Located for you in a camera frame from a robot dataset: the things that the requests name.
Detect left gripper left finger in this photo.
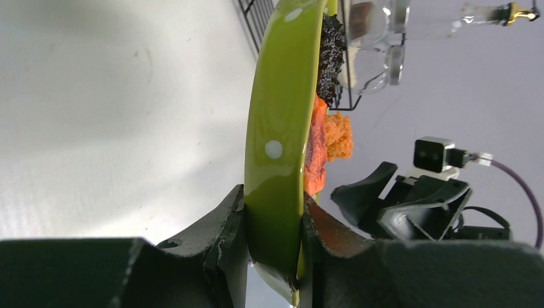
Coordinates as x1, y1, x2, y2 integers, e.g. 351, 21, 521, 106
1, 185, 249, 307

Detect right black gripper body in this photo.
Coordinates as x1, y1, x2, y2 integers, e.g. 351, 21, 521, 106
378, 174, 511, 242

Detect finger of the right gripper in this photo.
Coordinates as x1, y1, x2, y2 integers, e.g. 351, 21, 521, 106
330, 162, 398, 226

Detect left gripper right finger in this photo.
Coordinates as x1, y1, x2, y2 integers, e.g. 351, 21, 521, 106
299, 195, 543, 307

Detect green dotted plate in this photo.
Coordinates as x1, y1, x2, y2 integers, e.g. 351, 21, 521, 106
244, 1, 337, 307

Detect glass jar beige contents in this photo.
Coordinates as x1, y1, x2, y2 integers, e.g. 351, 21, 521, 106
338, 0, 411, 48

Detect oil bottle gold spout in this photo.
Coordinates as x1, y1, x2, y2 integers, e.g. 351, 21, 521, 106
407, 1, 541, 41

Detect orange grilled fish piece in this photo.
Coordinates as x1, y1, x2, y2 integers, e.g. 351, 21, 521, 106
303, 95, 328, 196

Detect fried chicken nugget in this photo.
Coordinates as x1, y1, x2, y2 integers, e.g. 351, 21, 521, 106
325, 112, 354, 162

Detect black sea cucumber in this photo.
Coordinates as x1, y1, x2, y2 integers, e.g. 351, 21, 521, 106
316, 14, 347, 107

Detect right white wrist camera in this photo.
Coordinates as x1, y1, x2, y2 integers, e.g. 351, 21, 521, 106
406, 136, 470, 181

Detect black wire rack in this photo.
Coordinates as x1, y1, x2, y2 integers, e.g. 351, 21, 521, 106
237, 1, 361, 112

